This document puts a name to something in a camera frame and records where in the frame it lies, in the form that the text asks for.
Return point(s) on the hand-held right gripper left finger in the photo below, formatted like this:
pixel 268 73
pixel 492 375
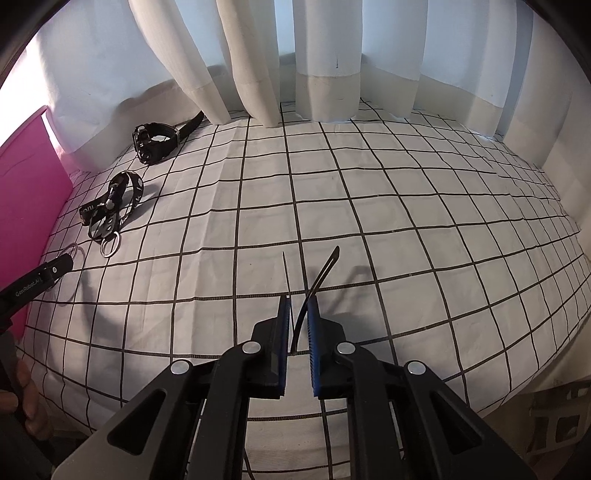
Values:
pixel 277 350

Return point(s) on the white black-checked tablecloth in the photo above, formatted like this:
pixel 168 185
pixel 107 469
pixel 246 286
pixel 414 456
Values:
pixel 369 207

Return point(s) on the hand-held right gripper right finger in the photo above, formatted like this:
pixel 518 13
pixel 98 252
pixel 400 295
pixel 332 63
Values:
pixel 316 350

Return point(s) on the person's left hand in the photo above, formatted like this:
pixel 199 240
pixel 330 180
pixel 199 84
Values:
pixel 33 406

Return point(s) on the pink storage box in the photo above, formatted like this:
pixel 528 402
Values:
pixel 27 184

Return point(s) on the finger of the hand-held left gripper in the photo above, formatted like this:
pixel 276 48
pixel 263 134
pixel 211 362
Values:
pixel 56 269

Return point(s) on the white plastic stool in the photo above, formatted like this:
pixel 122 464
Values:
pixel 561 415

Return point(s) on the white curtain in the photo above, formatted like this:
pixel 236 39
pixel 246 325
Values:
pixel 323 55

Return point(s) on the black wristwatch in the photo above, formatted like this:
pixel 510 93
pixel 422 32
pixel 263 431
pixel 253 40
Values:
pixel 159 150

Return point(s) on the silver bangle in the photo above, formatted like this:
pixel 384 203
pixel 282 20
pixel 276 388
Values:
pixel 69 246

